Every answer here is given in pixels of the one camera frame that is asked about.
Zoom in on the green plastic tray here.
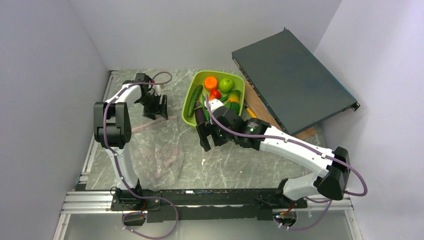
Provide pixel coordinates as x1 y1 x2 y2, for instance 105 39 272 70
181 70 246 128

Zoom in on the yellow handled screwdriver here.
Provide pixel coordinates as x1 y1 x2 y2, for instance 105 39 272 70
244 105 257 118

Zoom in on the green toy apple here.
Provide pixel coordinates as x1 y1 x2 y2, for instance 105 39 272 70
218 77 234 94

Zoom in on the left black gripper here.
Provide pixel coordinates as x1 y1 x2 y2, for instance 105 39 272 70
137 94 169 121

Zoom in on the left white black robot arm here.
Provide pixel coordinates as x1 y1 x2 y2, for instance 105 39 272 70
93 73 168 211

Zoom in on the yellow green toy mango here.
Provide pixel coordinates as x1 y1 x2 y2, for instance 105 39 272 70
226 89 242 104

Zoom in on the clear zip top bag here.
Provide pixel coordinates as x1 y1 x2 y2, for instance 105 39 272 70
129 115 185 191

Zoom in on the purple toy eggplant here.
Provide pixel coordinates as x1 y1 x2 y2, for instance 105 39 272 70
194 101 207 125

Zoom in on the green toy cucumber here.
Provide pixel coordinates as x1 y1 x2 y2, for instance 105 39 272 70
187 84 203 117

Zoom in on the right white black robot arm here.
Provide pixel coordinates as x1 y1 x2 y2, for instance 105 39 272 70
196 106 350 208

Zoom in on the dark rack server chassis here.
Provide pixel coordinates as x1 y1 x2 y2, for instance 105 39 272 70
231 28 360 136

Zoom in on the white green toy leek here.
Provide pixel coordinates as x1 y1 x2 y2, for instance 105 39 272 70
204 102 243 124

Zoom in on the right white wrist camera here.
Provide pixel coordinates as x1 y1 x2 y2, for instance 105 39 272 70
207 99 224 113

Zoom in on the brown wooden board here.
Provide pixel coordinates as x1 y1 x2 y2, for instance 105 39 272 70
244 81 317 140

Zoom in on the orange toy fruit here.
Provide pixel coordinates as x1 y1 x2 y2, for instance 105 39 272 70
203 76 219 92

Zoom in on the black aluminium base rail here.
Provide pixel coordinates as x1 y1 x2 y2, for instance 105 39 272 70
59 188 354 229

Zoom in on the red toy pepper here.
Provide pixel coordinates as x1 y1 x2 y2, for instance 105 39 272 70
208 88 222 100

